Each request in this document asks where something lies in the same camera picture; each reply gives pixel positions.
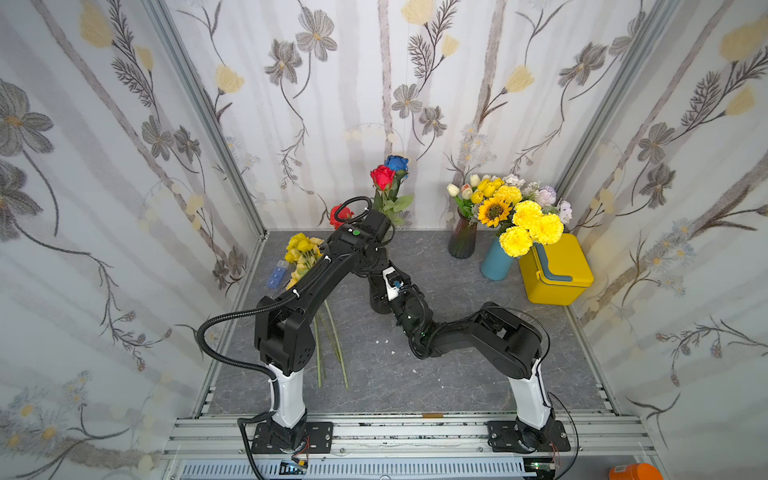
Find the black vase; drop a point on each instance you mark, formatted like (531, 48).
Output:
(378, 296)

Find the teal vase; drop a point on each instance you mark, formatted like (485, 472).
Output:
(497, 263)

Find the yellow rose bunch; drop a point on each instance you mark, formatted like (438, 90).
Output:
(303, 252)

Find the yellow poppy flower stem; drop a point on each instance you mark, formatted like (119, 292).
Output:
(318, 353)

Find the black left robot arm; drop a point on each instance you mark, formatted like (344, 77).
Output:
(283, 333)

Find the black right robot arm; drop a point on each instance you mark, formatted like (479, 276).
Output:
(510, 344)

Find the dark glass vase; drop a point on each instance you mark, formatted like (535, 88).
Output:
(463, 240)

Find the red rose bouquet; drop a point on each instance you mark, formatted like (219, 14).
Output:
(387, 179)

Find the mixed tulip sunflower bouquet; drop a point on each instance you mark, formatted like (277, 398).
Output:
(492, 200)

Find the blue pill organizer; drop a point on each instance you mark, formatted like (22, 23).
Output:
(277, 275)

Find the yellow marigold bouquet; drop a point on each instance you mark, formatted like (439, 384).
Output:
(530, 225)

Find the yellow lidded box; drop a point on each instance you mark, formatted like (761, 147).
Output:
(556, 274)

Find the orange object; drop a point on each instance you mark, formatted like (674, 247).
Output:
(636, 471)

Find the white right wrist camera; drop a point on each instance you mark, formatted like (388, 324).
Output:
(393, 286)

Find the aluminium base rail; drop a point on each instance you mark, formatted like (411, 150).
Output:
(459, 446)

